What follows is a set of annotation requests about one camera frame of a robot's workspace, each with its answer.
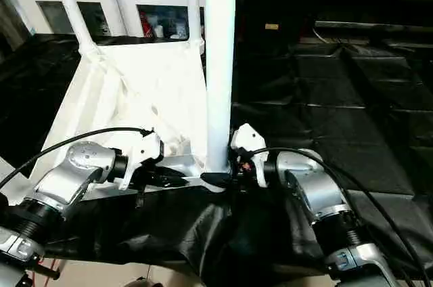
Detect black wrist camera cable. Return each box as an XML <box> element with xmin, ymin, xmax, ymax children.
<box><xmin>242</xmin><ymin>146</ymin><xmax>431</xmax><ymax>287</ymax></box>
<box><xmin>0</xmin><ymin>127</ymin><xmax>156</xmax><ymax>190</ymax></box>

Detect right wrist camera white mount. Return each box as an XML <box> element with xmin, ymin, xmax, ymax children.
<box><xmin>229</xmin><ymin>123</ymin><xmax>271</xmax><ymax>189</ymax></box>

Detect long grey metal bar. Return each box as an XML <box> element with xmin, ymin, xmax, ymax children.
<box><xmin>314</xmin><ymin>20</ymin><xmax>433</xmax><ymax>33</ymax></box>

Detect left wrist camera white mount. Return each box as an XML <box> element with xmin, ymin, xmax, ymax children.
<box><xmin>118</xmin><ymin>129</ymin><xmax>166</xmax><ymax>192</ymax></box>

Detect black case with yellow label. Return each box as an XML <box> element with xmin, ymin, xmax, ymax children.
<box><xmin>236</xmin><ymin>0</ymin><xmax>316</xmax><ymax>47</ymax></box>

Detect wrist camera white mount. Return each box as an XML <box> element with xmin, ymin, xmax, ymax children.
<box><xmin>118</xmin><ymin>129</ymin><xmax>166</xmax><ymax>192</ymax></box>
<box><xmin>229</xmin><ymin>123</ymin><xmax>271</xmax><ymax>189</ymax></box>

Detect black plastic mat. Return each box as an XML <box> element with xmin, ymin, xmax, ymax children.
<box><xmin>0</xmin><ymin>31</ymin><xmax>433</xmax><ymax>283</ymax></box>

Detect white plastic table top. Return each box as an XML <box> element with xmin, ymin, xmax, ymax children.
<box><xmin>28</xmin><ymin>38</ymin><xmax>235</xmax><ymax>200</ymax></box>

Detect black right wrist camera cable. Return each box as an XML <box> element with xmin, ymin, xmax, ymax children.
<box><xmin>242</xmin><ymin>146</ymin><xmax>431</xmax><ymax>287</ymax></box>

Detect black left wrist camera cable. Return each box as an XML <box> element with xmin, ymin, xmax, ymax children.
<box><xmin>0</xmin><ymin>127</ymin><xmax>156</xmax><ymax>190</ymax></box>

